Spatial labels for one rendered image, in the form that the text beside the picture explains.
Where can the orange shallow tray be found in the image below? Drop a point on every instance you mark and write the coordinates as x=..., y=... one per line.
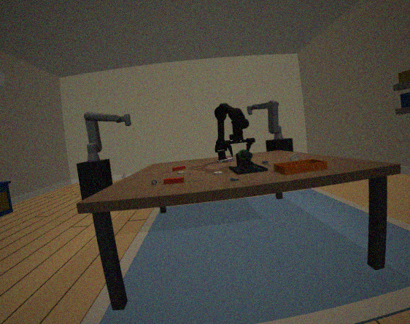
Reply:
x=296, y=167

